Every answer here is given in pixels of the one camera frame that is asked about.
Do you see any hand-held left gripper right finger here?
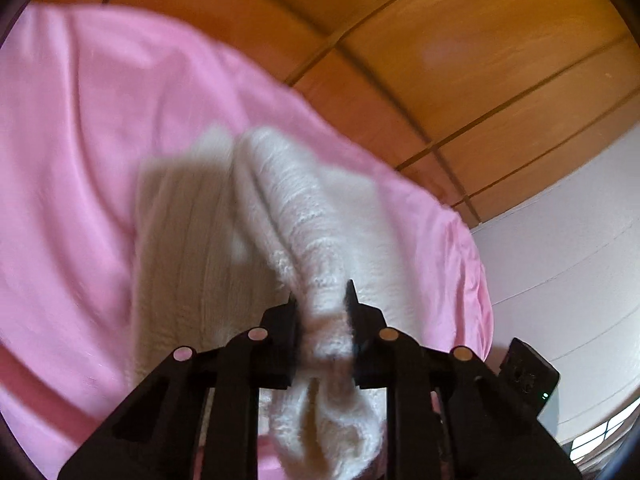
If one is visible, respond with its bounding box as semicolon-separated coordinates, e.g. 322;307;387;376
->
345;280;583;480

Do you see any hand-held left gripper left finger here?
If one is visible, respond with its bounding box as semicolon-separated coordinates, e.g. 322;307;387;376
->
57;296;301;480

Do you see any white knitted sweater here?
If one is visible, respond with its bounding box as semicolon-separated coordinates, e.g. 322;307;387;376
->
131;125;451;480

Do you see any window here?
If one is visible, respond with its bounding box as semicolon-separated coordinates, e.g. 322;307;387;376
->
570;407;640;461

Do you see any wooden panelled wardrobe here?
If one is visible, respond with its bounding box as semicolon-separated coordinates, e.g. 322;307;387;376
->
30;0;640;226

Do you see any pink bed sheet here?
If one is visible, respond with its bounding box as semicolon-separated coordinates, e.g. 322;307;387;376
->
0;2;496;480

